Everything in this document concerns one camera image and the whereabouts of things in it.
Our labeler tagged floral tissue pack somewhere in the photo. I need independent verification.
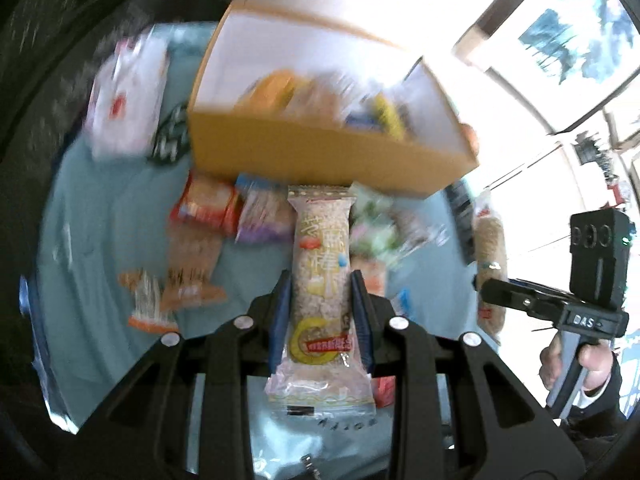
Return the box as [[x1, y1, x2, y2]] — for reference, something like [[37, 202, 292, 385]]
[[82, 35, 171, 161]]

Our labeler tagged red biscuit packet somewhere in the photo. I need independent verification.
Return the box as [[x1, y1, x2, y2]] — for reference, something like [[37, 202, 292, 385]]
[[169, 170, 243, 236]]

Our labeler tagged dark carved wooden furniture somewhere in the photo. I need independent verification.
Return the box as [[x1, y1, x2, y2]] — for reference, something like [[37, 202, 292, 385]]
[[0, 0, 221, 480]]

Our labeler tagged blue snack packet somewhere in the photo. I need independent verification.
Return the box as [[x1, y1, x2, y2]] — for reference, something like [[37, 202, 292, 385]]
[[345, 105, 381, 131]]

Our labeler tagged person's right forearm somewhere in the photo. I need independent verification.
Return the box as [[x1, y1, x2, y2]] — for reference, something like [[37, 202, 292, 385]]
[[560, 355, 632, 441]]

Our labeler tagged long sesame bar packet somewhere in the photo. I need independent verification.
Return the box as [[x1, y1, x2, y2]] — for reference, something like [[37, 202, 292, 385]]
[[264, 185, 377, 421]]

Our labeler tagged framed lotus painting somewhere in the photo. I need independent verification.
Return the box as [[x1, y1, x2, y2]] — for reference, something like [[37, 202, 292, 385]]
[[452, 0, 640, 133]]

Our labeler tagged blue plastic sheet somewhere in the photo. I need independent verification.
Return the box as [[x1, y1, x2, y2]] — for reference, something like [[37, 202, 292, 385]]
[[17, 275, 76, 433]]

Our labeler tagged small orange clear packet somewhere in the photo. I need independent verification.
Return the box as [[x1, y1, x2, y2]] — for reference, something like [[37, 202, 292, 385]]
[[118, 269, 178, 333]]

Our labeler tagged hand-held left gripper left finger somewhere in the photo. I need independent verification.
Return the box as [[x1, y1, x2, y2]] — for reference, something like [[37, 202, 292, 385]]
[[55, 270, 293, 480]]

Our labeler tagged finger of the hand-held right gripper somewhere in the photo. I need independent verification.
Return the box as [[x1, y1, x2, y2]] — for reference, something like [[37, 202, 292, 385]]
[[510, 280, 576, 305], [479, 278, 563, 332]]

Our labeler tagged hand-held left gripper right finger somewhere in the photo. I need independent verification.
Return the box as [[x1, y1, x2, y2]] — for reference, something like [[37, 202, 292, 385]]
[[350, 270, 586, 480]]

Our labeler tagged green white snack packet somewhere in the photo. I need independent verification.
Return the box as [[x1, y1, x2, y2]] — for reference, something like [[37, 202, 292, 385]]
[[350, 187, 436, 261]]

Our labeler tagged yellow snack packet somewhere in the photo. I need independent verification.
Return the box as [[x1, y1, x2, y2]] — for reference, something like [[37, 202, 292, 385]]
[[372, 92, 408, 141]]

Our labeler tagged purple cartoon snack packet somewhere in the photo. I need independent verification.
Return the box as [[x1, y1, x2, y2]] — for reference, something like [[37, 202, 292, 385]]
[[234, 174, 296, 245]]

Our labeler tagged light blue printed cloth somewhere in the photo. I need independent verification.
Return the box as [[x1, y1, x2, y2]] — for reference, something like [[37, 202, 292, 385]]
[[35, 22, 481, 480]]

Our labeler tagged person's right hand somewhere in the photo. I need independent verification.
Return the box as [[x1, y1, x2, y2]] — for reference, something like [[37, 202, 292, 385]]
[[539, 332, 617, 397]]

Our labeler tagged yellow cardboard box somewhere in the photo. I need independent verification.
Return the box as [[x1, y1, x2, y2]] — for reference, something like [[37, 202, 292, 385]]
[[186, 0, 480, 200]]

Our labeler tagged yellow cracker packet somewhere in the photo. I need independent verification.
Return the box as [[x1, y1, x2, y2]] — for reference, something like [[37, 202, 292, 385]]
[[235, 70, 311, 111]]

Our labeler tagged black smartphone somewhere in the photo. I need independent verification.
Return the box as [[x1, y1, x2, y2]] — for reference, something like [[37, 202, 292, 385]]
[[445, 180, 476, 266]]

